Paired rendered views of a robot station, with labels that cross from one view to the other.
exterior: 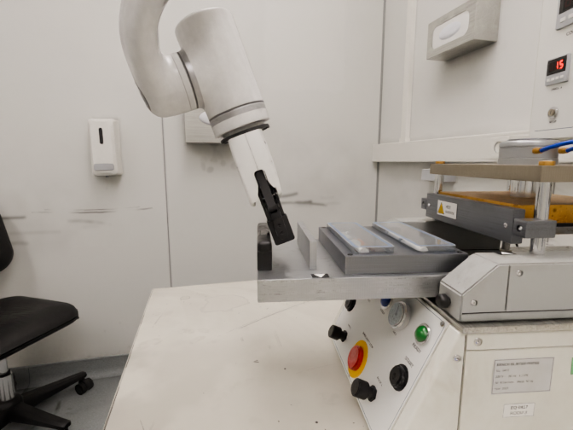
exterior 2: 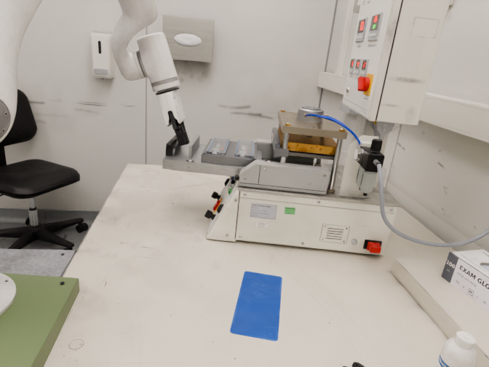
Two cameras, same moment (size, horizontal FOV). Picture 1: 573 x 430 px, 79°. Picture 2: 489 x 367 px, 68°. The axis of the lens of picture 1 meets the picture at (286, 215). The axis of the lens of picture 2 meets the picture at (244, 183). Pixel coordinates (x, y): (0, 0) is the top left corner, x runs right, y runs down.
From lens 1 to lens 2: 0.68 m
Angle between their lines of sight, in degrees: 12
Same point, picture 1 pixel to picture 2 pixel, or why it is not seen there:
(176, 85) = (134, 69)
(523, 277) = (265, 171)
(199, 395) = (140, 210)
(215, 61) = (152, 60)
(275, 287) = (169, 162)
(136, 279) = (121, 159)
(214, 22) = (153, 41)
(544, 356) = (273, 204)
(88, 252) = (87, 135)
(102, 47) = not seen: outside the picture
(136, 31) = (117, 51)
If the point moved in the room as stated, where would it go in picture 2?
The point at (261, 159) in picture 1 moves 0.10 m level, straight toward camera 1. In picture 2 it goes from (171, 105) to (161, 111)
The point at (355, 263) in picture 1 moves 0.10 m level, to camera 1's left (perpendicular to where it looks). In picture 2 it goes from (205, 157) to (172, 153)
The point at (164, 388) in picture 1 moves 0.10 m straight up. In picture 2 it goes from (126, 206) to (125, 178)
